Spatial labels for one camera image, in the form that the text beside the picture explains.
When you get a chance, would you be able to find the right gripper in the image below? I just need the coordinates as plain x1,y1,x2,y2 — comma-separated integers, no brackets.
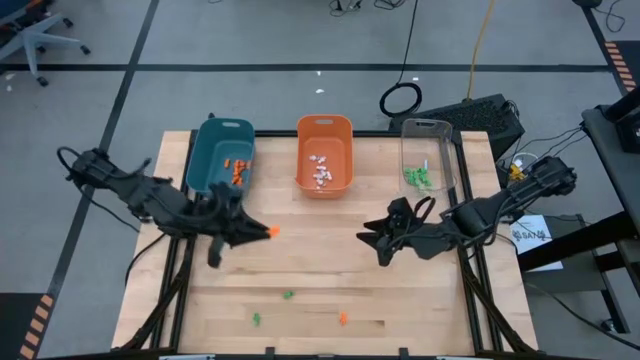
355,196,456,267

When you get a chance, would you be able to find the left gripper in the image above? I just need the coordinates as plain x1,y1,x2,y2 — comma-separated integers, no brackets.
199,182,272,269

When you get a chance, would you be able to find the teal plastic bin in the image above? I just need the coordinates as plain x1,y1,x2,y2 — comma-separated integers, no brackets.
185,116,257,197

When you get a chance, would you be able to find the orange plastic bin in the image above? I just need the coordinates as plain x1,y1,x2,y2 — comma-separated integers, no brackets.
294,114,355,200

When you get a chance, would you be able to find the clear plastic bin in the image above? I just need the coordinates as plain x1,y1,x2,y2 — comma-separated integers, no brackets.
399,118,459,196

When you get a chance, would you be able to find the black computer case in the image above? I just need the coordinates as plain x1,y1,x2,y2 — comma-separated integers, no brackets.
388,93,527,162

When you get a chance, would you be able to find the white printed paper sheet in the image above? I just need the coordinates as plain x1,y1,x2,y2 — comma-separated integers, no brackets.
509,214,565,273

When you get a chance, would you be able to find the black side desk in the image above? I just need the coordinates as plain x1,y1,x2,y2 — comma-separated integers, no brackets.
517,87,640,336

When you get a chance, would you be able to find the grey-legged office chair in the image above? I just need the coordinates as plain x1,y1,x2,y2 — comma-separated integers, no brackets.
0,0,92,87

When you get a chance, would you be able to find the black cable with coil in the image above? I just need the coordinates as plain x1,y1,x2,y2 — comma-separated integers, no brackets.
378,0,424,119

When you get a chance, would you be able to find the white cable coil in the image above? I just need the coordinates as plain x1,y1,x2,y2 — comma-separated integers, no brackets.
507,150,542,176

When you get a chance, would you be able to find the thin yellow cable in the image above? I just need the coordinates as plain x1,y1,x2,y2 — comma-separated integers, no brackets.
465,0,497,100

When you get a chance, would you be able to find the black cable bundle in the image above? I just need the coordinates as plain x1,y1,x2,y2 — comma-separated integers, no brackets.
327,0,404,12

